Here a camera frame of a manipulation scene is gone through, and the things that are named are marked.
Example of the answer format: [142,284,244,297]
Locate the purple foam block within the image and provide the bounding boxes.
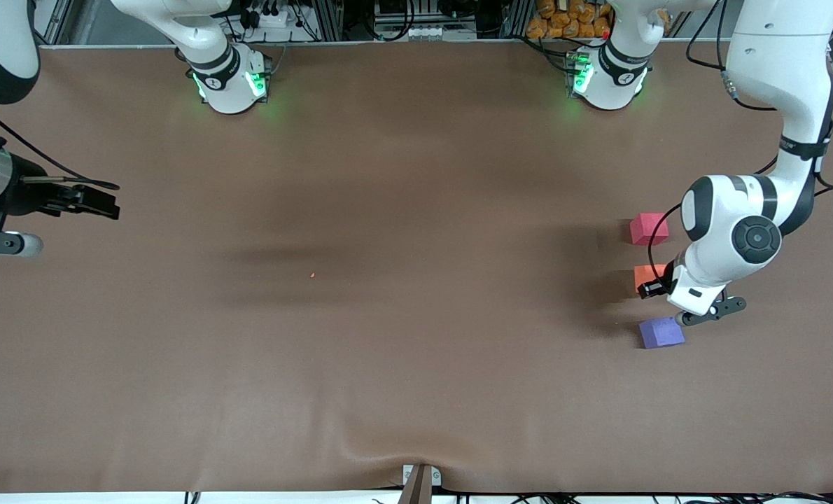
[639,316,686,349]

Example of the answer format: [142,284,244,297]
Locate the pile of orange packets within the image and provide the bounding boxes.
[526,0,614,40]

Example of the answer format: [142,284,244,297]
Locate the large table cover cloth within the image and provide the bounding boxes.
[0,41,833,495]

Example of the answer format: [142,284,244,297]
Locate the orange foam block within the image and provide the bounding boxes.
[634,264,669,288]

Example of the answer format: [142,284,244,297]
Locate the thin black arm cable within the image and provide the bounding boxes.
[0,105,121,192]

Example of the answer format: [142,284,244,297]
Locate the white power strip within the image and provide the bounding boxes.
[248,6,314,30]

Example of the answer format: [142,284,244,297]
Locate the pink foam block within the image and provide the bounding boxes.
[630,212,669,246]

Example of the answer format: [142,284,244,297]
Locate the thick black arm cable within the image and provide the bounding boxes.
[686,0,781,113]

